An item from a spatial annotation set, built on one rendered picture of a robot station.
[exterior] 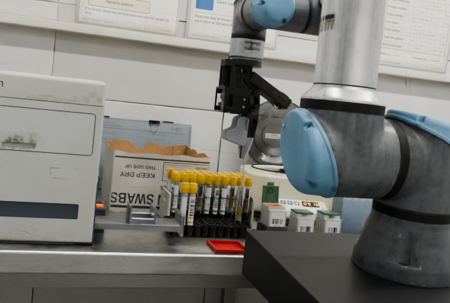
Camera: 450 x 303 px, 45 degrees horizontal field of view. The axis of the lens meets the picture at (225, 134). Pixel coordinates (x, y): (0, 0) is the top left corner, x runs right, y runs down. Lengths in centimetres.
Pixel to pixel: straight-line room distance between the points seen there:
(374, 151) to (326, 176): 7
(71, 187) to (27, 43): 72
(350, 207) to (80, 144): 63
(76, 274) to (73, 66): 76
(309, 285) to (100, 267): 42
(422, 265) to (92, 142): 58
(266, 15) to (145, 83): 69
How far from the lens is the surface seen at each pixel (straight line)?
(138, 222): 106
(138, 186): 133
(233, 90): 115
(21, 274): 105
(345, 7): 74
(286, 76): 178
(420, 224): 81
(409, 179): 78
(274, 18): 105
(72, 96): 100
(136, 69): 165
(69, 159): 101
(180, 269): 103
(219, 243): 112
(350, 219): 131
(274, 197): 122
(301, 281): 74
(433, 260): 82
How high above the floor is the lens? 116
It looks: 3 degrees down
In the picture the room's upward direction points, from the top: 6 degrees clockwise
